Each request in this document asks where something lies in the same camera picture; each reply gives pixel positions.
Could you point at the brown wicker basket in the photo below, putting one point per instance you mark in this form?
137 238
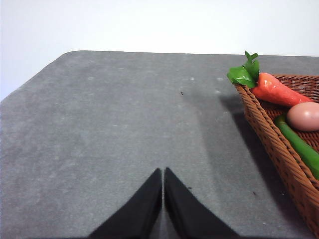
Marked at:
279 139

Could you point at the green long vegetable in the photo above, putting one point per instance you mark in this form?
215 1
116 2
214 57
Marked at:
299 147

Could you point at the pink-brown egg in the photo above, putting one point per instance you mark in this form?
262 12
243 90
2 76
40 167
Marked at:
305 116

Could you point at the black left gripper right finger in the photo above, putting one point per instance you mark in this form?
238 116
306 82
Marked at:
187 211

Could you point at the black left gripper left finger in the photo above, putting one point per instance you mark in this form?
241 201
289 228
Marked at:
139 211

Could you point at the orange carrot with green leaves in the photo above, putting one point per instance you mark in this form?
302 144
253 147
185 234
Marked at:
274 89

